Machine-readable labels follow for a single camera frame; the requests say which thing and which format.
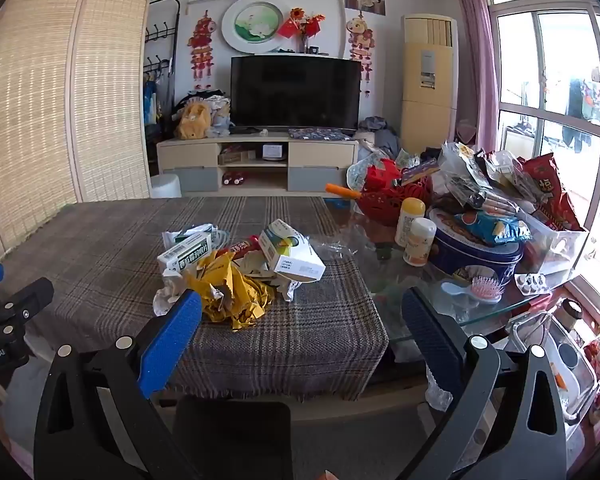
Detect red hanging fish ornament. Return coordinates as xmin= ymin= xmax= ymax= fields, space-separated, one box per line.
xmin=187 ymin=10 xmax=219 ymax=81

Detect orange tool handle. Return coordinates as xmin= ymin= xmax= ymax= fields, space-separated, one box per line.
xmin=325 ymin=183 xmax=364 ymax=200

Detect artificial flowers in vase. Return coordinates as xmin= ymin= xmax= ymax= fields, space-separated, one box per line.
xmin=278 ymin=7 xmax=327 ymax=55

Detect clothes hanging outside window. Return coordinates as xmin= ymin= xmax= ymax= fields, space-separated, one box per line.
xmin=562 ymin=67 xmax=600 ymax=154

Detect black flat television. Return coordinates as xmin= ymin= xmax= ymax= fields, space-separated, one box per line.
xmin=230 ymin=55 xmax=362 ymax=134

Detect white tissue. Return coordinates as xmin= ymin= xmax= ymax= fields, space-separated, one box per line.
xmin=152 ymin=269 xmax=192 ymax=317

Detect dark blue patterned cushion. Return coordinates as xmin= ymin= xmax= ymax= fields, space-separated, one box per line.
xmin=287 ymin=128 xmax=356 ymax=141

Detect red hanging doll ornament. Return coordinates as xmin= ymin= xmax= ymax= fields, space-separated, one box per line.
xmin=346 ymin=12 xmax=377 ymax=97

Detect beige standing air conditioner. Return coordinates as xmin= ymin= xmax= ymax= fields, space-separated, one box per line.
xmin=399 ymin=14 xmax=459 ymax=157

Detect yellow paper bag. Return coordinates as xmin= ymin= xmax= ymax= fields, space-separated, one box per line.
xmin=181 ymin=250 xmax=277 ymax=332

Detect glass table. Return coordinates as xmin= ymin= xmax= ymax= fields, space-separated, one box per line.
xmin=324 ymin=194 xmax=557 ymax=347

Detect white round stool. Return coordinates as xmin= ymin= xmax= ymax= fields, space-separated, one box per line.
xmin=149 ymin=174 xmax=182 ymax=199

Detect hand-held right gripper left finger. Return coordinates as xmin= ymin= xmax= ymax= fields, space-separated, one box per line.
xmin=34 ymin=289 xmax=203 ymax=480

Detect grey plaid tablecloth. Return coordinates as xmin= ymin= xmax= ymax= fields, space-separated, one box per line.
xmin=0 ymin=195 xmax=390 ymax=402

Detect blue snack packet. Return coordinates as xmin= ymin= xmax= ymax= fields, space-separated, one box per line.
xmin=452 ymin=209 xmax=534 ymax=246

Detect yellow plush toy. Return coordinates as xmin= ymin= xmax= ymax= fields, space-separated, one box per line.
xmin=174 ymin=101 xmax=214 ymax=140

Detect torn cardboard pieces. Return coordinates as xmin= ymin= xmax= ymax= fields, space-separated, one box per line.
xmin=232 ymin=252 xmax=282 ymax=292

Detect white framed window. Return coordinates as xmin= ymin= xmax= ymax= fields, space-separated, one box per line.
xmin=481 ymin=0 xmax=600 ymax=313

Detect blue round cookie tin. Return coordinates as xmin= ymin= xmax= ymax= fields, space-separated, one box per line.
xmin=427 ymin=207 xmax=525 ymax=287

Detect white bottle yellow cap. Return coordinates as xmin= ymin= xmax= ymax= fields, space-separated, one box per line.
xmin=394 ymin=197 xmax=426 ymax=249

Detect flat cardboard box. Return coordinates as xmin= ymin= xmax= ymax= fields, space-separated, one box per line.
xmin=218 ymin=146 xmax=257 ymax=166

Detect clear plastic storage box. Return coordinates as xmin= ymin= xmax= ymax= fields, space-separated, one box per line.
xmin=522 ymin=209 xmax=591 ymax=282

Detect heap of grey clothes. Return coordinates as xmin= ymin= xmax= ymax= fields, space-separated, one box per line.
xmin=352 ymin=116 xmax=401 ymax=162

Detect light blue brush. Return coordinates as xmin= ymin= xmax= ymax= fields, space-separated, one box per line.
xmin=439 ymin=281 xmax=481 ymax=306

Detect black coat rack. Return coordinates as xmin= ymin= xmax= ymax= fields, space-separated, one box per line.
xmin=142 ymin=0 xmax=183 ymax=133

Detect white plastic packet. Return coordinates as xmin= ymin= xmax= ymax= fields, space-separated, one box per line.
xmin=162 ymin=223 xmax=231 ymax=249

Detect white storage cart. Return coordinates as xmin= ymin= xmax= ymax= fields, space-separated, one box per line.
xmin=509 ymin=299 xmax=600 ymax=427

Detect red snack bag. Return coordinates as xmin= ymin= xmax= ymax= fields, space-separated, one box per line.
xmin=522 ymin=152 xmax=586 ymax=234

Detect clear plastic bag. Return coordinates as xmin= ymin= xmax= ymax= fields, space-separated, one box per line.
xmin=423 ymin=364 xmax=454 ymax=411

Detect red plastic basket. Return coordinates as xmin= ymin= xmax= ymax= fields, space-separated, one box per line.
xmin=355 ymin=159 xmax=434 ymax=227

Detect pink curtain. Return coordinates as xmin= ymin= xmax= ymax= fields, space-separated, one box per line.
xmin=450 ymin=0 xmax=502 ymax=154

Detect green white medicine box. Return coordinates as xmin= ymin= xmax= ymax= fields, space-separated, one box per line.
xmin=157 ymin=232 xmax=214 ymax=274

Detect blue hanging bag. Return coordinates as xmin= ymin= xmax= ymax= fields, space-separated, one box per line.
xmin=142 ymin=72 xmax=162 ymax=127

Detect red snack wrapper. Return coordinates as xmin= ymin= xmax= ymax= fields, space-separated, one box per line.
xmin=215 ymin=236 xmax=261 ymax=261

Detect clear plastic wrap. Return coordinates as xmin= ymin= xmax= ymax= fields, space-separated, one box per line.
xmin=309 ymin=236 xmax=367 ymax=262

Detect pink hairbrush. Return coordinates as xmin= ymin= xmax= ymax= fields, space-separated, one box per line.
xmin=470 ymin=274 xmax=506 ymax=305

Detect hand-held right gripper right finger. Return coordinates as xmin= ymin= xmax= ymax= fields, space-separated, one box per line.
xmin=401 ymin=287 xmax=567 ymax=480

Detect white box yellow green print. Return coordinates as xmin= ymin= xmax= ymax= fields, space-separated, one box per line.
xmin=257 ymin=218 xmax=327 ymax=283

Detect pile of mixed clothes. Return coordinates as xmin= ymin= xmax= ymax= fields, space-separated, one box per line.
xmin=177 ymin=89 xmax=232 ymax=138

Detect white bottle orange label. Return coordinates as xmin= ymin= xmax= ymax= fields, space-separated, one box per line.
xmin=403 ymin=217 xmax=438 ymax=267

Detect white pill blister pack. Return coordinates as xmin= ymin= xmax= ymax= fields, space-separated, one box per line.
xmin=513 ymin=272 xmax=553 ymax=296

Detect beige grey television stand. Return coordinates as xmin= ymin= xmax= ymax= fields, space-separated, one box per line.
xmin=156 ymin=130 xmax=360 ymax=197

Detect black trash bin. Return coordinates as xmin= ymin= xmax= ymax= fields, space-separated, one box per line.
xmin=173 ymin=399 xmax=294 ymax=480

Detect round white wall art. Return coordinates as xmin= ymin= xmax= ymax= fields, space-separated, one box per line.
xmin=222 ymin=0 xmax=287 ymax=54

